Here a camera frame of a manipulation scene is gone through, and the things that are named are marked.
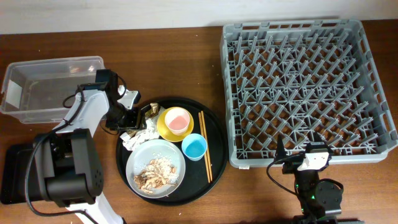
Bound gold foil wrapper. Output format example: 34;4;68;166
141;103;160;119

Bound wooden chopstick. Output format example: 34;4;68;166
200;111;213;183
198;112;211;184

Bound white napkin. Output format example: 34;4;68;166
119;106;165;151

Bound left wooden chopstick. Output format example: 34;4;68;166
198;112;211;184

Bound blue cup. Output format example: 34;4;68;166
182;133;205;161

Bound food scraps on plate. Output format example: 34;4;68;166
134;157;179;194

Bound right wooden chopstick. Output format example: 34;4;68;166
200;111;213;183

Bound grey dishwasher rack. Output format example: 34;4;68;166
220;19;397;169

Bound pink cup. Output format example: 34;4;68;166
165;107;190;136

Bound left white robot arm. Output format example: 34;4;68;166
24;69;143;223

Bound round black tray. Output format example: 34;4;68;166
115;96;229;207

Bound black rectangular bin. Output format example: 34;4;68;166
1;144;33;205

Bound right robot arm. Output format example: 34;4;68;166
266;133;362;224

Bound grey plate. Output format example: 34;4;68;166
126;139;185;199

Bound clear plastic bin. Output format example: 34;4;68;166
1;56;105;123

